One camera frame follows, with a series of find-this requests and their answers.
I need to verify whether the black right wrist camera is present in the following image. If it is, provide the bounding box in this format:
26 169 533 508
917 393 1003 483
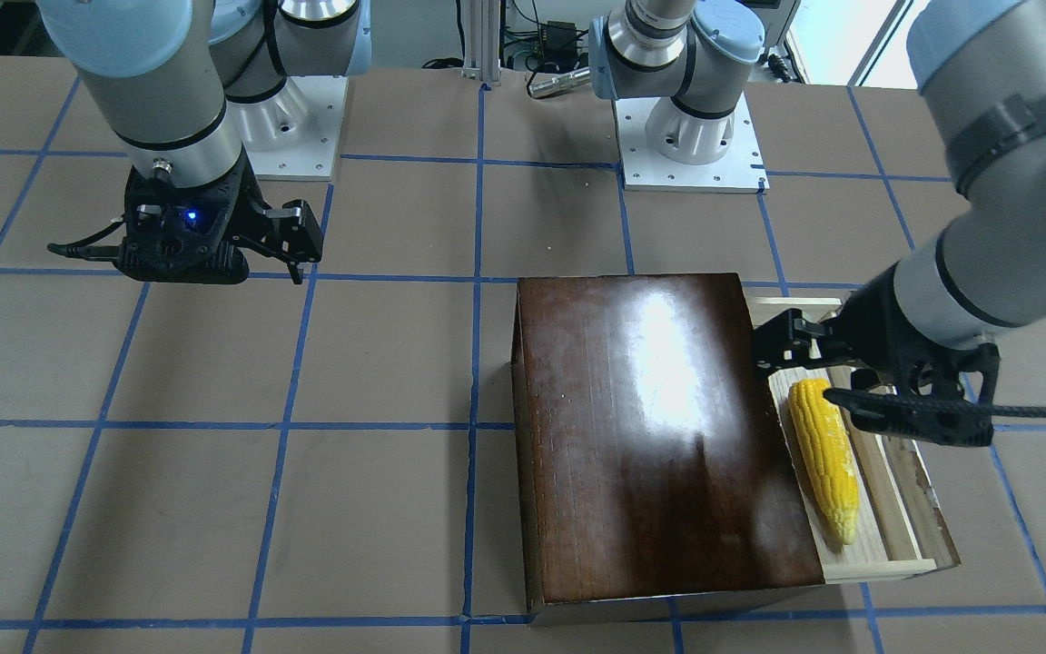
46 202 250 285

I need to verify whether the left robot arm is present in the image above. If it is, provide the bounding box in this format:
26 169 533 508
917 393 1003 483
753 1 1046 389

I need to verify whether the aluminium frame post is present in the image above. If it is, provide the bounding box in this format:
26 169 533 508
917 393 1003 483
459 1 502 88

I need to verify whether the silver metal cylinder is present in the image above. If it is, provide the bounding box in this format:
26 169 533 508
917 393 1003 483
527 66 592 100

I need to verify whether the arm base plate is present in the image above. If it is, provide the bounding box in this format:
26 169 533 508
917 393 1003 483
613 94 771 193
228 77 350 182

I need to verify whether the yellow corn cob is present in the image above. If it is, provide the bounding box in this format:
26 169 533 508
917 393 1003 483
788 378 861 546

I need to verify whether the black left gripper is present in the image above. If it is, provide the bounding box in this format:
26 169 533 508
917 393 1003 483
751 268 962 391

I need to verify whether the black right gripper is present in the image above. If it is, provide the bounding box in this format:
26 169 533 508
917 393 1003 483
124 153 324 285

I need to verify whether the dark brown wooden cabinet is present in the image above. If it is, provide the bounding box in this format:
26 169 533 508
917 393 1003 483
510 272 826 628

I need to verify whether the light wood drawer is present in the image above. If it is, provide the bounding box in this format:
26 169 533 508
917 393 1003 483
745 290 962 583

